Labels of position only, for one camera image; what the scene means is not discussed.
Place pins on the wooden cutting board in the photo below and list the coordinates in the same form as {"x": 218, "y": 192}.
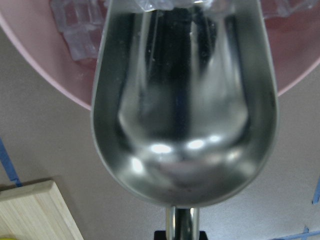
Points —
{"x": 36, "y": 212}

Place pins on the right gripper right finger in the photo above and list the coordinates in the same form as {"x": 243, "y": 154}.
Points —
{"x": 203, "y": 235}

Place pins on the metal ice scoop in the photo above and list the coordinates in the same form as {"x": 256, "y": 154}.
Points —
{"x": 184, "y": 108}

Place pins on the clear ice cubes pile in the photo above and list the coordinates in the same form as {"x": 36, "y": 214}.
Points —
{"x": 81, "y": 22}

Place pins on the pink bowl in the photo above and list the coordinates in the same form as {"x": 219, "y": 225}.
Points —
{"x": 30, "y": 26}

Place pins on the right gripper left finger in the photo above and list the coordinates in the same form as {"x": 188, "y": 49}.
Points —
{"x": 159, "y": 235}

